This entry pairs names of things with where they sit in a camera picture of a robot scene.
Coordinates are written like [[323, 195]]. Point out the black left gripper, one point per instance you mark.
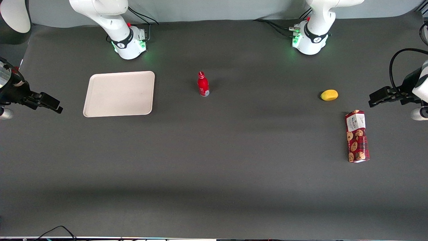
[[408, 84]]

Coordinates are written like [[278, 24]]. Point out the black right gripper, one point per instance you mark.
[[16, 92]]

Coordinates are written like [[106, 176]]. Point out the red coke bottle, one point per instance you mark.
[[203, 85]]

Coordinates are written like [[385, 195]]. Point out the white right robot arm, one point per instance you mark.
[[117, 31]]

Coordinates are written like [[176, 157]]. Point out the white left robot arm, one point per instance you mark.
[[314, 40]]

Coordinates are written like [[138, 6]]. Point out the beige plastic tray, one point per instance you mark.
[[118, 93]]

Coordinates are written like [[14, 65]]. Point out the red cookie box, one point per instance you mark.
[[357, 137]]

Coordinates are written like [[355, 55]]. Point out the yellow lemon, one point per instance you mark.
[[329, 95]]

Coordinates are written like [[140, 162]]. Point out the dark grey table mat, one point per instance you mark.
[[234, 167]]

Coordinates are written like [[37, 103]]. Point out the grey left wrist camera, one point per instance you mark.
[[419, 113]]

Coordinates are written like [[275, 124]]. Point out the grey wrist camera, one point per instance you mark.
[[419, 113], [5, 113]]

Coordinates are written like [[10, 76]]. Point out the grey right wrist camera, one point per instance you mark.
[[5, 113]]

